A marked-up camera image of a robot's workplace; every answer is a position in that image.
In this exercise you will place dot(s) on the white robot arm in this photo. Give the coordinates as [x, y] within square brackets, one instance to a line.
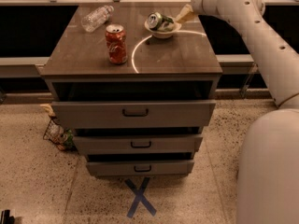
[268, 175]

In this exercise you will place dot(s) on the grey drawer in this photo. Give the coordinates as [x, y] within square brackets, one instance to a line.
[125, 168]
[112, 115]
[96, 145]

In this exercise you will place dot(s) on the wire basket with items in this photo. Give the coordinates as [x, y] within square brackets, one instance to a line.
[59, 136]

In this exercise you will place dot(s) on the grey drawer cabinet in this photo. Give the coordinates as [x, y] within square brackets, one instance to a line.
[180, 68]

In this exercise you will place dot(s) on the bottom grey drawer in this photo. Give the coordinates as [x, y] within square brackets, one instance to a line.
[125, 168]

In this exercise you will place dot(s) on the red soda can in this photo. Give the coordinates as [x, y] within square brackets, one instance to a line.
[116, 43]

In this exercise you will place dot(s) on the white paper bowl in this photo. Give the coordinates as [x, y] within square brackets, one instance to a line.
[163, 35]

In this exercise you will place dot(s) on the green soda can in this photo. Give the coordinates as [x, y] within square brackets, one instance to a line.
[159, 22]

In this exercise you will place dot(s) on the middle grey drawer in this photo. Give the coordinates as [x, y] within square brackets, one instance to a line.
[96, 145]

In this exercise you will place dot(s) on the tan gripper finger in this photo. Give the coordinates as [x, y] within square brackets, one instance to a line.
[186, 14]

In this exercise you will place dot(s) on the top grey drawer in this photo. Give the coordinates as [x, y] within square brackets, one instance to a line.
[112, 115]

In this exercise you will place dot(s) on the clear plastic water bottle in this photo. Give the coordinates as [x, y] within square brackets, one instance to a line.
[97, 18]

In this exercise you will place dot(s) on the blue tape cross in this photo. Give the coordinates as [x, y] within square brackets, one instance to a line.
[139, 197]

